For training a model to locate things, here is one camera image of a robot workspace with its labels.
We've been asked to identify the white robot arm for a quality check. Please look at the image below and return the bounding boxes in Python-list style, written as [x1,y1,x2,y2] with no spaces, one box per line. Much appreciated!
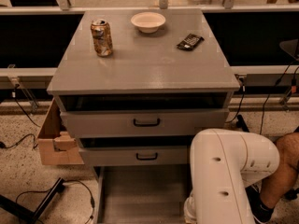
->
[184,129,279,224]

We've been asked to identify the person's bare leg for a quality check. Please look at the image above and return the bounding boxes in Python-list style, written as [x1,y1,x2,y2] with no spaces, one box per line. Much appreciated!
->
[260,133,299,209]

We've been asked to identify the black cable left wall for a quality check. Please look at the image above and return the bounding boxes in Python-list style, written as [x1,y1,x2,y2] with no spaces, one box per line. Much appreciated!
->
[0,83,41,150]

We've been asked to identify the grey middle drawer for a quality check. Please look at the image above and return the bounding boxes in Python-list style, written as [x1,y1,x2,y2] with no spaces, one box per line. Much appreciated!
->
[79,146,189,167]

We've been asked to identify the grey top drawer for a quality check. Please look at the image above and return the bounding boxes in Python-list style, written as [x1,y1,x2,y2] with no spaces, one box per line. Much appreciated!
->
[61,109,228,138]

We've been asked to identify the cardboard box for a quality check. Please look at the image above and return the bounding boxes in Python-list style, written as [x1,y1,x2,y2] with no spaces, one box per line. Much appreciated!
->
[37,101,83,165]

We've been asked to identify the white paper bowl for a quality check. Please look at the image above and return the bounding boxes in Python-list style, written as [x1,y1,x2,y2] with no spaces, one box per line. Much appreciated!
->
[131,12,165,34]

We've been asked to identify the black stand leg right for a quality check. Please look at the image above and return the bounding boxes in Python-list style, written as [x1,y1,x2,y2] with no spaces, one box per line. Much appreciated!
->
[236,115,249,133]

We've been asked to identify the crumpled soda can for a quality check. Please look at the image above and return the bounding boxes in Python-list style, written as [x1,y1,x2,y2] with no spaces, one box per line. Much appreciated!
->
[91,19,113,57]

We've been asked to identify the black snack wrapper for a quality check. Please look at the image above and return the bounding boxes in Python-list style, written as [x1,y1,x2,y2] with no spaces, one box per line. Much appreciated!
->
[177,34,204,51]

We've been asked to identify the black sneaker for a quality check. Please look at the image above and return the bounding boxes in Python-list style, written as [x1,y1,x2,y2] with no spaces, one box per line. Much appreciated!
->
[246,185,274,224]

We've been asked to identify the grey drawer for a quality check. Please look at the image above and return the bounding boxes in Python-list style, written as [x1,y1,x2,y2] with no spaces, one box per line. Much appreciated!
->
[79,146,189,167]
[94,164,191,224]
[61,109,228,138]

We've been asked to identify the black stand leg left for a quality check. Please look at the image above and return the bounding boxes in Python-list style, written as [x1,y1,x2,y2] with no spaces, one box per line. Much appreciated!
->
[0,178,64,224]

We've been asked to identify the black cable left floor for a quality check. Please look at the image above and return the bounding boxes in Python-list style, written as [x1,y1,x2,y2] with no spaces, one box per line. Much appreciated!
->
[15,179,95,224]

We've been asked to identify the grey bottom drawer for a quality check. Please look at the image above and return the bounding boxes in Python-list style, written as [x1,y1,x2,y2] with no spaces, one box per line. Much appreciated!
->
[94,164,191,224]

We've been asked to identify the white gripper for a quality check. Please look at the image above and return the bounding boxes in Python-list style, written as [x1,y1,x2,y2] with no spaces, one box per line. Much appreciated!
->
[183,196,197,223]

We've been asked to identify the grey drawer cabinet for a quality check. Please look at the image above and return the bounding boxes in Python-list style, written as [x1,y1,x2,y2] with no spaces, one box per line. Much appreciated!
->
[46,8,241,173]

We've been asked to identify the black stand leg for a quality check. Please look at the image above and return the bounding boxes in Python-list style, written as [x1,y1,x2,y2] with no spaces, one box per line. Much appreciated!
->
[0,178,64,224]
[236,115,249,133]

